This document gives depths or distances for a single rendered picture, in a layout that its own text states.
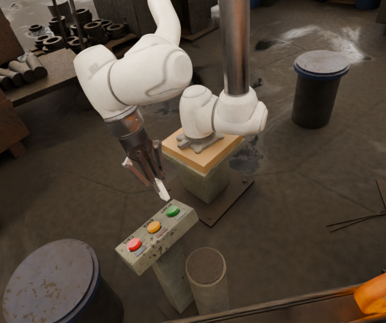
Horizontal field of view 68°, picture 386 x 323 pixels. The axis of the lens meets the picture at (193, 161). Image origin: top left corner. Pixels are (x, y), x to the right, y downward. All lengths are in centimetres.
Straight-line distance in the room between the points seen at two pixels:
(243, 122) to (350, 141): 104
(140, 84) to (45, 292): 79
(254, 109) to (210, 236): 69
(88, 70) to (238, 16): 56
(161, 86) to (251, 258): 108
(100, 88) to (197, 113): 66
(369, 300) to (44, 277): 95
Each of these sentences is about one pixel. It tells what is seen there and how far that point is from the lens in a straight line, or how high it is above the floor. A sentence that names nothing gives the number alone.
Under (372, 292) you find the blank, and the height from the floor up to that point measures 74.
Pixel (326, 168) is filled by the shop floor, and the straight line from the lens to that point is 189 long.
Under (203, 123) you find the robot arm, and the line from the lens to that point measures 128.
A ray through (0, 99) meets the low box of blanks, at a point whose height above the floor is 44.
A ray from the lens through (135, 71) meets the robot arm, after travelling 59.
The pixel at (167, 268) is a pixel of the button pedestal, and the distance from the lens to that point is 102.
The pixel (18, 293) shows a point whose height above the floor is 43.
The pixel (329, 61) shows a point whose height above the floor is 43.
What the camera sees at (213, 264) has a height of 52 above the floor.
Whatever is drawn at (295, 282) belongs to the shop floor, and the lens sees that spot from 146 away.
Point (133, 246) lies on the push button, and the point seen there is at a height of 61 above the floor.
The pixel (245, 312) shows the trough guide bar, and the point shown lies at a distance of 65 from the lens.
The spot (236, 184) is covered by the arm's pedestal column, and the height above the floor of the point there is 2.
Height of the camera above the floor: 133
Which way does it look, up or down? 45 degrees down
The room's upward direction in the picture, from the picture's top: 10 degrees counter-clockwise
